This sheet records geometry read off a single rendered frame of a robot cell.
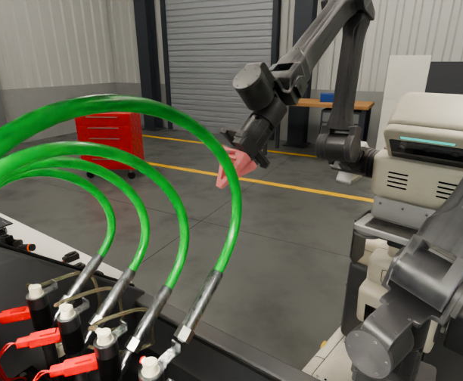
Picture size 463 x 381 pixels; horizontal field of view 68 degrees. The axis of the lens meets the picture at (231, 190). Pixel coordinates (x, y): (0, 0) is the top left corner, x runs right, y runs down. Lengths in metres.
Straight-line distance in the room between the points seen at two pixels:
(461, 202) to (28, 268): 0.64
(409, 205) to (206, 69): 6.72
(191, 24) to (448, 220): 7.42
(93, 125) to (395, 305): 4.44
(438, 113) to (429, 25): 5.53
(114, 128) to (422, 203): 3.99
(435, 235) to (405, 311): 0.10
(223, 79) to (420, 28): 3.52
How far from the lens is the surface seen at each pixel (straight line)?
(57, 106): 0.27
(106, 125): 4.62
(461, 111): 0.96
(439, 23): 6.46
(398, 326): 0.45
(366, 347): 0.46
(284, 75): 0.71
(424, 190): 1.03
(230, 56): 7.24
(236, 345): 0.72
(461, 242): 0.47
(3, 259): 0.64
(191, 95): 7.75
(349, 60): 1.02
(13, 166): 0.34
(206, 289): 0.46
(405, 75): 5.39
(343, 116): 0.99
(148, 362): 0.43
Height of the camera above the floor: 1.46
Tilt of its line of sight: 21 degrees down
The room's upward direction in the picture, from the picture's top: straight up
